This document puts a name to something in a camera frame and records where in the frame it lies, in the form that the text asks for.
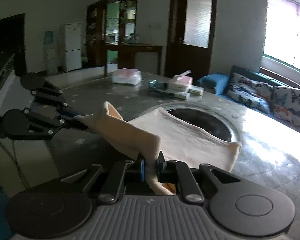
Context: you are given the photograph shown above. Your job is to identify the left butterfly pillow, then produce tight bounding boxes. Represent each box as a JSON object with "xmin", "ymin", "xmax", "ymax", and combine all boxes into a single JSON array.
[{"xmin": 226, "ymin": 73, "xmax": 274, "ymax": 114}]

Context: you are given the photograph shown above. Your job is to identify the dark door with glass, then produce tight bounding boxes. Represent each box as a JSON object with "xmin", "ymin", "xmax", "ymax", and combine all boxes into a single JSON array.
[{"xmin": 165, "ymin": 0, "xmax": 217, "ymax": 80}]

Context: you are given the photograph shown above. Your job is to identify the right butterfly pillow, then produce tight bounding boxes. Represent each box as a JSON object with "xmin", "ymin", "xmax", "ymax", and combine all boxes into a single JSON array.
[{"xmin": 273, "ymin": 86, "xmax": 300, "ymax": 127}]

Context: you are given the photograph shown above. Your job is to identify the small flat packets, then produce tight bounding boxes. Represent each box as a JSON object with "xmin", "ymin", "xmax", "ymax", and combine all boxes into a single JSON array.
[{"xmin": 188, "ymin": 86, "xmax": 204, "ymax": 96}]

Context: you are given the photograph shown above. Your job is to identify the cream beige garment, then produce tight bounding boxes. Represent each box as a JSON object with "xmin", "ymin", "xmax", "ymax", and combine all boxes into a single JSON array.
[{"xmin": 75, "ymin": 101, "xmax": 242, "ymax": 195}]

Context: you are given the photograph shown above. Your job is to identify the dark wooden display shelf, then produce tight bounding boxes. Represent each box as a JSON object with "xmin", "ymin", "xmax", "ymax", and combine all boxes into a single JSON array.
[{"xmin": 85, "ymin": 0, "xmax": 138, "ymax": 67}]

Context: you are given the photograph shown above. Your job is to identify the round black induction plate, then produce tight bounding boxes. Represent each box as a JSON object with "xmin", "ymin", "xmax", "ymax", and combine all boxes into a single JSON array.
[{"xmin": 164, "ymin": 105, "xmax": 239, "ymax": 142}]

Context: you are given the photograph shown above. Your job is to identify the white refrigerator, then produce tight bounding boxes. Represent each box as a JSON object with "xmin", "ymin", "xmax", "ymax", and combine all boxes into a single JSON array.
[{"xmin": 64, "ymin": 23, "xmax": 82, "ymax": 72}]

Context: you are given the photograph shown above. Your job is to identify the window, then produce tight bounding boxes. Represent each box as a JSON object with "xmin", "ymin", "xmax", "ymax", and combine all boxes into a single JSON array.
[{"xmin": 263, "ymin": 0, "xmax": 300, "ymax": 71}]

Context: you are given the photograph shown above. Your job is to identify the dark green sofa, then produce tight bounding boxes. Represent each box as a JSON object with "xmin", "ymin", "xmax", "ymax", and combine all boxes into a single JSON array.
[{"xmin": 219, "ymin": 65, "xmax": 300, "ymax": 133}]

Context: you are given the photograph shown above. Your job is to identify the wrapped tissue pack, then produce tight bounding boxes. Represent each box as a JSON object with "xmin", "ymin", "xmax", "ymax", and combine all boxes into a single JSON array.
[{"xmin": 111, "ymin": 68, "xmax": 142, "ymax": 86}]

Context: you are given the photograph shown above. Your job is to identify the butterfly pillow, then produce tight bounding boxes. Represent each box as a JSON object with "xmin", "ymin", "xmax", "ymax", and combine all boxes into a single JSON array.
[
  {"xmin": 226, "ymin": 73, "xmax": 274, "ymax": 114},
  {"xmin": 273, "ymin": 86, "xmax": 300, "ymax": 127}
]

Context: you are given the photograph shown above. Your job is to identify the dark wooden console table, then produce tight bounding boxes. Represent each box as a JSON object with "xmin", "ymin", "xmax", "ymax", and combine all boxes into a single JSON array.
[{"xmin": 105, "ymin": 43, "xmax": 163, "ymax": 75}]

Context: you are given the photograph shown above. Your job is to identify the pink tissue box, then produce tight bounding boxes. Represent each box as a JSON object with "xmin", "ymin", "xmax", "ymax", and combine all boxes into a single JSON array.
[{"xmin": 168, "ymin": 70, "xmax": 193, "ymax": 92}]

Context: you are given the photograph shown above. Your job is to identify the blue folded cushion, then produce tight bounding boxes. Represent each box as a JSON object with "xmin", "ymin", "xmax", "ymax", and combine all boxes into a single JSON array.
[{"xmin": 196, "ymin": 73, "xmax": 229, "ymax": 95}]

